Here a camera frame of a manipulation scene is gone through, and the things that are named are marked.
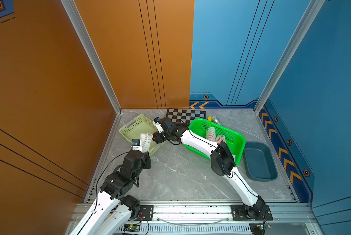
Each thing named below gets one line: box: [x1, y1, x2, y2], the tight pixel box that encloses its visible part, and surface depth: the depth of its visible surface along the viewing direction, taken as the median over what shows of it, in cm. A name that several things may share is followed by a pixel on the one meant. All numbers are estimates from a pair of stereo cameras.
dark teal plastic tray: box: [243, 141, 278, 182], surface depth 93 cm
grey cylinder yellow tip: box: [207, 116, 223, 126], surface depth 112 cm
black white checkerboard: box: [167, 108, 207, 123], surface depth 114 cm
